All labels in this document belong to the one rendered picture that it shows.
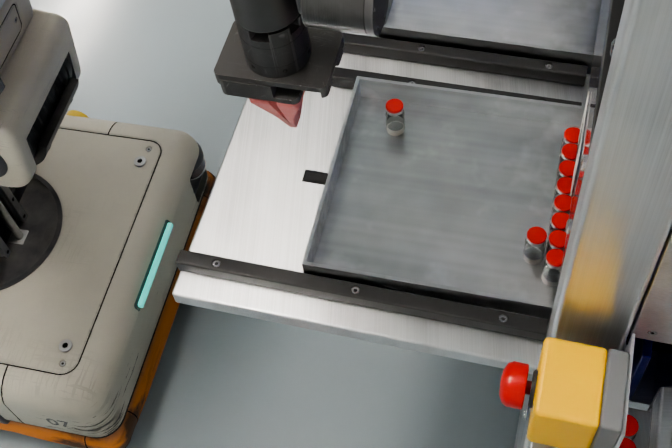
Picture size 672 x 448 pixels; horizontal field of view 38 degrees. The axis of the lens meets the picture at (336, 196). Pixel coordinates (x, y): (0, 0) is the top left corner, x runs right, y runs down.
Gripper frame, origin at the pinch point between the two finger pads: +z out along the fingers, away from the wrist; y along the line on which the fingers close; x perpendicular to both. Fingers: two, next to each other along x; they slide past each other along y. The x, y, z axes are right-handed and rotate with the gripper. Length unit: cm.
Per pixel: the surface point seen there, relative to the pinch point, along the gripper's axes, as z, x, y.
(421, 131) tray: 20.5, 15.0, 8.4
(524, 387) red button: 7.4, -19.2, 25.0
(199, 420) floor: 107, 1, -36
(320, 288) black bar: 18.3, -8.4, 2.6
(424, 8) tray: 20.6, 34.4, 4.7
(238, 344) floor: 108, 18, -33
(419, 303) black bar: 18.5, -8.0, 13.1
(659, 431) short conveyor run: 15.7, -17.5, 37.3
